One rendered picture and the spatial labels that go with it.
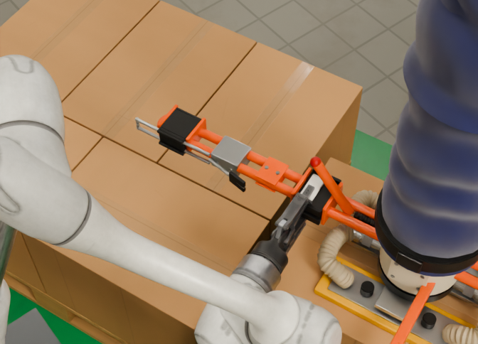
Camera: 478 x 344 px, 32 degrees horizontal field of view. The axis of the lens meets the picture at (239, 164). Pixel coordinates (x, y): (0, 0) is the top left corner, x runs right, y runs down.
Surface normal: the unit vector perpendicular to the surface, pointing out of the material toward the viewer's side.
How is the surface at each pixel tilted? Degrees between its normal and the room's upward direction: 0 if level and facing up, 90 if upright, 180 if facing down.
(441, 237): 83
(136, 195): 0
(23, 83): 20
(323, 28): 0
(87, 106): 0
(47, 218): 74
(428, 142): 79
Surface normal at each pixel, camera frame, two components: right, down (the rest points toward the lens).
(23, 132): 0.27, -0.72
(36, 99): 0.54, -0.63
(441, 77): -0.80, 0.57
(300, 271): -0.01, -0.59
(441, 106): -0.68, 0.32
